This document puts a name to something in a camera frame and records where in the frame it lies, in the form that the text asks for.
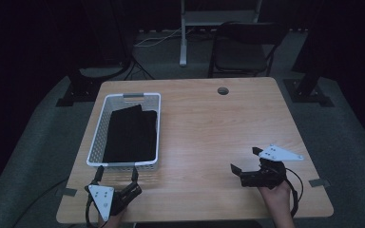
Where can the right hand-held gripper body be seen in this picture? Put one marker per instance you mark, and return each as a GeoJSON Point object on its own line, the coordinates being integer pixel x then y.
{"type": "Point", "coordinates": [278, 153]}

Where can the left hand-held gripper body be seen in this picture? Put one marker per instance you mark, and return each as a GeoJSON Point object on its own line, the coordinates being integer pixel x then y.
{"type": "Point", "coordinates": [101, 198]}

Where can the black cloth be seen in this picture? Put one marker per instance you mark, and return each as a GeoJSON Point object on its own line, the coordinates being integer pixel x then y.
{"type": "Point", "coordinates": [131, 136]}

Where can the white perforated plastic basket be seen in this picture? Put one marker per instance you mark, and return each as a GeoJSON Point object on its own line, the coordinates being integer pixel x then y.
{"type": "Point", "coordinates": [103, 126]}

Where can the person's left hand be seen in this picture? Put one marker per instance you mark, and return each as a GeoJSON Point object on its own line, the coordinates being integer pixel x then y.
{"type": "Point", "coordinates": [111, 222]}

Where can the person's right hand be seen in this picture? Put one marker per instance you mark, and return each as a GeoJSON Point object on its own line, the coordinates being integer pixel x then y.
{"type": "Point", "coordinates": [277, 199]}

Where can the grey tape strip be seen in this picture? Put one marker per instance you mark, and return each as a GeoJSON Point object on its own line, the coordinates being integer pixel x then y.
{"type": "Point", "coordinates": [319, 182]}
{"type": "Point", "coordinates": [66, 192]}

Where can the black stand base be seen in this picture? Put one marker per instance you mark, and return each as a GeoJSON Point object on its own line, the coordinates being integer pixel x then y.
{"type": "Point", "coordinates": [82, 90]}
{"type": "Point", "coordinates": [307, 90]}

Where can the black folding chair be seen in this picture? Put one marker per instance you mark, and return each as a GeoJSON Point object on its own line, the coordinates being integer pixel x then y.
{"type": "Point", "coordinates": [240, 57]}

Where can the white metal desk frame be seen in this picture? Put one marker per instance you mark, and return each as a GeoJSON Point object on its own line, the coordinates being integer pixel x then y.
{"type": "Point", "coordinates": [183, 38]}

